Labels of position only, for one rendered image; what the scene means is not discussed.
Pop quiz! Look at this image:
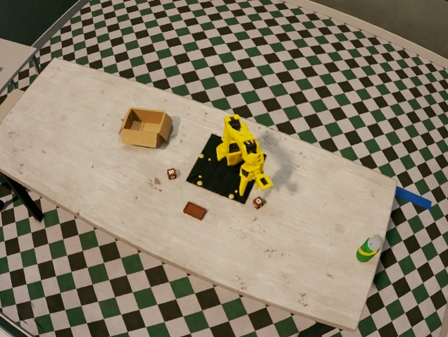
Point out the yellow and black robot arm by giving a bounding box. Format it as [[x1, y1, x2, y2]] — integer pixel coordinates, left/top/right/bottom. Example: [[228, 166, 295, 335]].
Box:
[[216, 114, 264, 166]]

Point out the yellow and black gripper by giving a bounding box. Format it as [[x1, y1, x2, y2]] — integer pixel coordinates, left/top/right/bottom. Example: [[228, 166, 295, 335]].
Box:
[[239, 162, 273, 196]]

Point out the green drink can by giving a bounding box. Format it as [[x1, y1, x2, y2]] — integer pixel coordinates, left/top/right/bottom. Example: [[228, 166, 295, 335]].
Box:
[[356, 237, 381, 263]]

